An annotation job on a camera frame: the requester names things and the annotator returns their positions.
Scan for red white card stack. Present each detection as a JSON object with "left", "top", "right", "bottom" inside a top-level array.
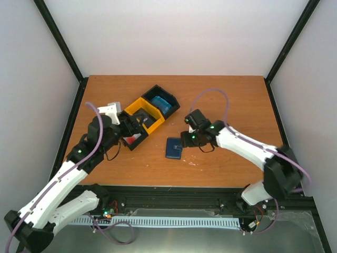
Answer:
[{"left": 123, "top": 133, "right": 141, "bottom": 145}]

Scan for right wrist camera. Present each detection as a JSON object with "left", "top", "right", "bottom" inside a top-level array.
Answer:
[{"left": 188, "top": 123, "right": 197, "bottom": 133}]

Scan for blue card stack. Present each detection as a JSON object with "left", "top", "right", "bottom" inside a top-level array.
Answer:
[{"left": 151, "top": 96, "right": 172, "bottom": 115}]

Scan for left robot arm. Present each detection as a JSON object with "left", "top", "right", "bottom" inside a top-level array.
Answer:
[{"left": 4, "top": 113, "right": 143, "bottom": 252}]

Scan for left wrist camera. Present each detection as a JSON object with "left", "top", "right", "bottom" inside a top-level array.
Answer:
[{"left": 98, "top": 102, "right": 122, "bottom": 125}]

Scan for black frame post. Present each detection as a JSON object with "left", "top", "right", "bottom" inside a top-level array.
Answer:
[
  {"left": 33, "top": 0, "right": 85, "bottom": 83},
  {"left": 265, "top": 0, "right": 321, "bottom": 83}
]

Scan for left black frame post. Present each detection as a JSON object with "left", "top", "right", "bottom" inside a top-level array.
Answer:
[{"left": 33, "top": 0, "right": 85, "bottom": 83}]

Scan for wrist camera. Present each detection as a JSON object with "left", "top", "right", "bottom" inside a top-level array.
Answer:
[
  {"left": 98, "top": 102, "right": 122, "bottom": 125},
  {"left": 188, "top": 123, "right": 197, "bottom": 133}
]

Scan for black bin with blue cards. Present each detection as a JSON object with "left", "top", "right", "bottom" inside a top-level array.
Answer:
[{"left": 142, "top": 84, "right": 180, "bottom": 120}]

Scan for right connector wires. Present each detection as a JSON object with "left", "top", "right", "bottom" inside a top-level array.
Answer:
[{"left": 247, "top": 208, "right": 265, "bottom": 229}]

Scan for left controller board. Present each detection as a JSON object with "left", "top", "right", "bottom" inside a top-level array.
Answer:
[{"left": 103, "top": 200, "right": 118, "bottom": 219}]

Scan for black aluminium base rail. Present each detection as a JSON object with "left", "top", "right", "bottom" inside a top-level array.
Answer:
[{"left": 34, "top": 184, "right": 316, "bottom": 218}]

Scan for right black frame post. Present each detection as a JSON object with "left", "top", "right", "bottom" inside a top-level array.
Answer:
[{"left": 265, "top": 0, "right": 321, "bottom": 83}]

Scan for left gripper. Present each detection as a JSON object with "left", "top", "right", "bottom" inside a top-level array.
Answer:
[{"left": 102, "top": 113, "right": 145, "bottom": 152}]

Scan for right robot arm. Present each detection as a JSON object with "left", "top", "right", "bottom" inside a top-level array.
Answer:
[{"left": 181, "top": 110, "right": 309, "bottom": 207}]

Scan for black card stack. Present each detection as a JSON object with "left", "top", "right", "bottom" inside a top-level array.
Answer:
[{"left": 134, "top": 108, "right": 156, "bottom": 128}]

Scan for yellow middle bin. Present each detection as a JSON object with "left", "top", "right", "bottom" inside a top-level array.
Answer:
[{"left": 124, "top": 98, "right": 165, "bottom": 134}]

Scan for blue leather card holder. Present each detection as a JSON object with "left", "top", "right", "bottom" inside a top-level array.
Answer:
[{"left": 165, "top": 138, "right": 183, "bottom": 160}]

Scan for black bin with red cards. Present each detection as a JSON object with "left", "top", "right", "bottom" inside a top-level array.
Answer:
[{"left": 121, "top": 132, "right": 148, "bottom": 151}]

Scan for light blue cable duct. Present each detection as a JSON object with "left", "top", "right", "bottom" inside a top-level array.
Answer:
[{"left": 65, "top": 215, "right": 242, "bottom": 228}]

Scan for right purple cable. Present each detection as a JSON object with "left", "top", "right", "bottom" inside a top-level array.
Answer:
[{"left": 189, "top": 88, "right": 312, "bottom": 196}]

